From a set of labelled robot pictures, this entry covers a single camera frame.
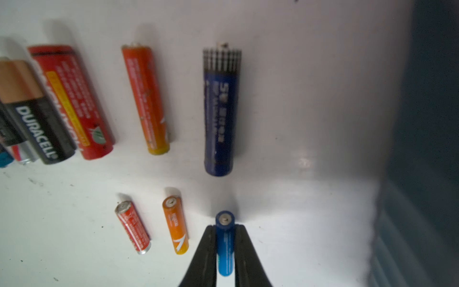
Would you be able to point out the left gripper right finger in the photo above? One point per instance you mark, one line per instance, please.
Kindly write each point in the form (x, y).
(249, 271)

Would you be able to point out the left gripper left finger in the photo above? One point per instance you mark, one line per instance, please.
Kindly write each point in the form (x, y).
(202, 271)

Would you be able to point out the blue white slim battery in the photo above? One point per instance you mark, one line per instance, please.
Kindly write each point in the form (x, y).
(225, 234)

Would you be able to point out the red battery second row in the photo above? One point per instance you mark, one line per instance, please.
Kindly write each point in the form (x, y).
(134, 227)

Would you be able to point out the teal plastic storage box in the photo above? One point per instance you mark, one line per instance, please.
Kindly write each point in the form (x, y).
(416, 240)

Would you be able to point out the dark blue battery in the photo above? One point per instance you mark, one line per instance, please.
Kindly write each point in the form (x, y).
(221, 76)

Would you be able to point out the red orange battery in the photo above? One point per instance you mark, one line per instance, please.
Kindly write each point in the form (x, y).
(140, 65)

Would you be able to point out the black teal battery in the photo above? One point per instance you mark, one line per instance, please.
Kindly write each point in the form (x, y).
(5, 157)

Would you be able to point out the black red slim battery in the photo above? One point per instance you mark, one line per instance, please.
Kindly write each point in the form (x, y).
(14, 141)

